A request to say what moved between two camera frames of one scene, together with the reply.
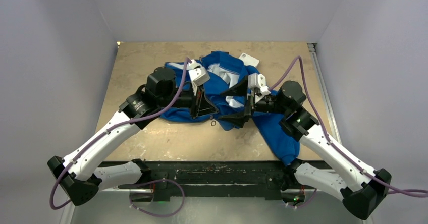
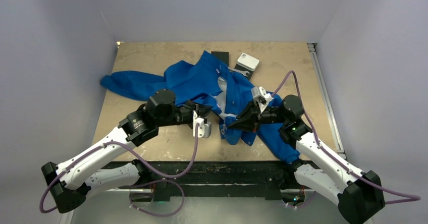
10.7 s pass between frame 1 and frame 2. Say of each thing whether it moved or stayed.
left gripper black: moved
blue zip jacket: moved
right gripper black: moved
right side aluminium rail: stayed
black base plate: stayed
